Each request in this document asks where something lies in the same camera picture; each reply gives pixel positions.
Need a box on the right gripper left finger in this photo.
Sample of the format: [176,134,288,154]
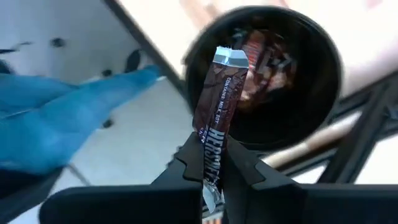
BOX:
[152,132,205,224]

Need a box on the brown PayDay candy bar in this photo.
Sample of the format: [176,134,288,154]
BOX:
[241,52,298,108]

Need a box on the black round bucket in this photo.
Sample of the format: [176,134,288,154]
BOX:
[182,5,343,152]

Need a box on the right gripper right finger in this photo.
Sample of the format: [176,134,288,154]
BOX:
[222,135,299,224]

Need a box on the small dark chocolate bar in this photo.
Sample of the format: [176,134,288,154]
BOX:
[192,45,250,215]

